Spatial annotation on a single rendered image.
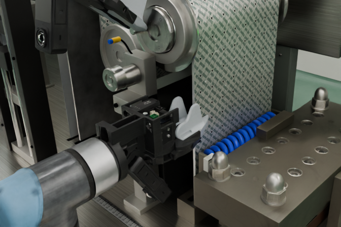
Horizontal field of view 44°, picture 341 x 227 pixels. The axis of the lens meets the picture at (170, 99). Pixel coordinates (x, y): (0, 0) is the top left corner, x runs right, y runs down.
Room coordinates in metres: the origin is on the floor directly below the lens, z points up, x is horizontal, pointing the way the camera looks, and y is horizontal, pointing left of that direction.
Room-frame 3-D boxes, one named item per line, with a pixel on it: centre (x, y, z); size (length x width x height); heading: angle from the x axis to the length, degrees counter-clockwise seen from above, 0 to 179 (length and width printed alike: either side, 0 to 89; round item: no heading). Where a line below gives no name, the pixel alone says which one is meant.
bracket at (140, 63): (0.66, 0.06, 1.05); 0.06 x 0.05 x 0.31; 134
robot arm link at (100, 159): (0.49, 0.11, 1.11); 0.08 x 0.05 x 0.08; 44
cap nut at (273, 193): (0.50, -0.15, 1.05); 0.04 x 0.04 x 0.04
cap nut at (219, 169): (0.56, -0.08, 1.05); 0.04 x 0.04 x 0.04
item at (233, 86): (0.71, -0.12, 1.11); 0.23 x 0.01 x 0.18; 134
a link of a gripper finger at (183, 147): (0.57, -0.01, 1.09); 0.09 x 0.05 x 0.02; 133
